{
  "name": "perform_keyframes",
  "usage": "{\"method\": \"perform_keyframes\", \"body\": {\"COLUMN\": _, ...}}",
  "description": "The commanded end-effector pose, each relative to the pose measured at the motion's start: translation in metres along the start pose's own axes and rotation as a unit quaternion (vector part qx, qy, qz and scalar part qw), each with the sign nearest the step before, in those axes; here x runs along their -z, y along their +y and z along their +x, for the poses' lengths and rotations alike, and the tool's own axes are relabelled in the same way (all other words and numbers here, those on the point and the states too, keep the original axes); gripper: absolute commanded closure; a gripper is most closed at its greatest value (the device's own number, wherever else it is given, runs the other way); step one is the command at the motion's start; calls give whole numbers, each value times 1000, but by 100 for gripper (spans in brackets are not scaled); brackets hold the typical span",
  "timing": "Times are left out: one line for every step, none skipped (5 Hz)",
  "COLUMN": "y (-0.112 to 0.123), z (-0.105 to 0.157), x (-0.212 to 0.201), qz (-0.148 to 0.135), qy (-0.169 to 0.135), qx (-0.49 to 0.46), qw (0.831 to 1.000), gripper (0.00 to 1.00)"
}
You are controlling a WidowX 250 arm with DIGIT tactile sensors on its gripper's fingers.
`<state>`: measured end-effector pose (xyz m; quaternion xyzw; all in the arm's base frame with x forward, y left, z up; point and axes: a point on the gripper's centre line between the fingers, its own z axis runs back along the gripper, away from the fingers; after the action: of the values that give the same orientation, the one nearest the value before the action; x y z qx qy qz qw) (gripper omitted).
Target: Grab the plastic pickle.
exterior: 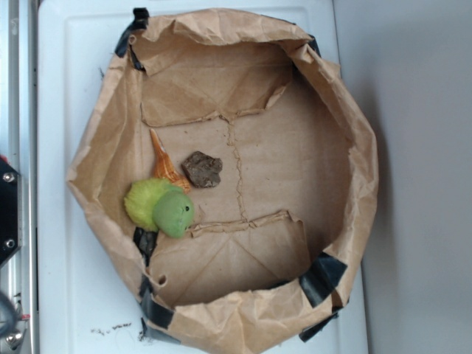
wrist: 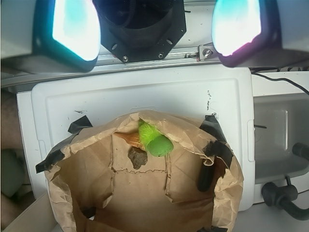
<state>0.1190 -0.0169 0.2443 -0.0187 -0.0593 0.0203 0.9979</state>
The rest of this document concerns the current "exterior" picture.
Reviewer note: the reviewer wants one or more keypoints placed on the brown rock piece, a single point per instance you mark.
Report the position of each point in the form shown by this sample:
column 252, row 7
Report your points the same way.
column 202, row 170

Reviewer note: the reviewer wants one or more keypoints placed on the brown paper bag bin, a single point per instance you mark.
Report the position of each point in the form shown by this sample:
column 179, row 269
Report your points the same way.
column 273, row 250

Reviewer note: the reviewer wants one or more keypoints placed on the metal rail frame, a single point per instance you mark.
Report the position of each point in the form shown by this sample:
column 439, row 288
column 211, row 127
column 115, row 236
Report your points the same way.
column 19, row 307

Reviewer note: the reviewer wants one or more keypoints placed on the orange plastic cone toy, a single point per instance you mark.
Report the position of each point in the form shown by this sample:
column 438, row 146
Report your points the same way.
column 164, row 168

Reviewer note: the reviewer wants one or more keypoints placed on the green plush toy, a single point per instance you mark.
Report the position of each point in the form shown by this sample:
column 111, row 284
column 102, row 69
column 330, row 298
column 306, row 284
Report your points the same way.
column 155, row 204

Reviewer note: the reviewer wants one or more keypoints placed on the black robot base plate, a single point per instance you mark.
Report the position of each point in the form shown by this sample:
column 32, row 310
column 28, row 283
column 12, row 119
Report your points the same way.
column 10, row 211

